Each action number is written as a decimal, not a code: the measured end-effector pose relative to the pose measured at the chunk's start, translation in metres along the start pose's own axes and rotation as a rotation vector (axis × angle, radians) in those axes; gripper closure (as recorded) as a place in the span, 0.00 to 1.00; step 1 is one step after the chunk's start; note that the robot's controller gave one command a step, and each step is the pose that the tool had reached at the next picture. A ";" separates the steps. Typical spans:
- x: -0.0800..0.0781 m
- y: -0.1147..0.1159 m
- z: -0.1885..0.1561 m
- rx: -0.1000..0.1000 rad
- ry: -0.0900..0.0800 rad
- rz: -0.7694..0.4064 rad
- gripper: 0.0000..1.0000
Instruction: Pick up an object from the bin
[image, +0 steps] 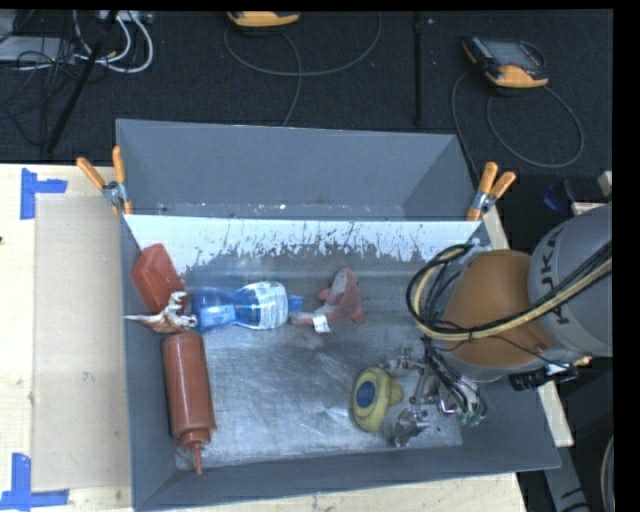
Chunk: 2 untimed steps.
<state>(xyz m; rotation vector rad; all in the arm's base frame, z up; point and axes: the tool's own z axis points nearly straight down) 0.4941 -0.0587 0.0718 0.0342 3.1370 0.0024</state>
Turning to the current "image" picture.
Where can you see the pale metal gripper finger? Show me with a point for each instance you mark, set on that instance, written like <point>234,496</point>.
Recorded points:
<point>407,429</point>
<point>402,364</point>

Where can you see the yellow round toy blue centre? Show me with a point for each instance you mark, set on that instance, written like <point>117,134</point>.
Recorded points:
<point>370,397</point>

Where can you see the red plush toy animal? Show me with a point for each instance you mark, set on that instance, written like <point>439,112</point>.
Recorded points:
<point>345,300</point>

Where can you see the grey metal bin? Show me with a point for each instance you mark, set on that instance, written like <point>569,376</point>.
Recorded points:
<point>280,380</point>

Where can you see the clear blue plastic bottle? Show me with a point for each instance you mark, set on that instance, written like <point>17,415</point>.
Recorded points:
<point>250,306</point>

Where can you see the red-brown squeeze bottle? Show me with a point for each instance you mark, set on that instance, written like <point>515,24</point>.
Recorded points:
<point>187,385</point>

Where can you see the tan toy dinosaur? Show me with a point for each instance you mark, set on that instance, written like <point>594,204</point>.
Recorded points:
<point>167,320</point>

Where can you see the red-brown flat block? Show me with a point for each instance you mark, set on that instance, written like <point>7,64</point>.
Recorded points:
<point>156,277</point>

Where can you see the pale wood flat board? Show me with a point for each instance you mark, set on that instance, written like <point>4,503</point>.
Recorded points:
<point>75,340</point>

